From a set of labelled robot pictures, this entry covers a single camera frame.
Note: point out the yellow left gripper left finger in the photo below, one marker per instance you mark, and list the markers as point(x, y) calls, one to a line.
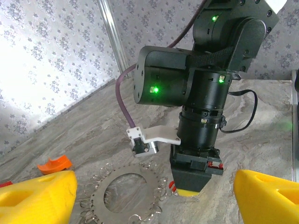
point(46, 198)

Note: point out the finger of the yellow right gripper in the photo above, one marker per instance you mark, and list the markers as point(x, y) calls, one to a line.
point(190, 182)

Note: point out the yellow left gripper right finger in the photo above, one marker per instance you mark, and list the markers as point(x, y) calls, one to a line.
point(261, 200)

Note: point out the orange curved plastic piece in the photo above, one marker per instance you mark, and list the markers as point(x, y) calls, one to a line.
point(53, 166)

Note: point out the red plastic block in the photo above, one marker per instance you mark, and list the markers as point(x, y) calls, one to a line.
point(4, 184)

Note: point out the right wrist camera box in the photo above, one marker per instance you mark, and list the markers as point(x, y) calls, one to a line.
point(161, 136)

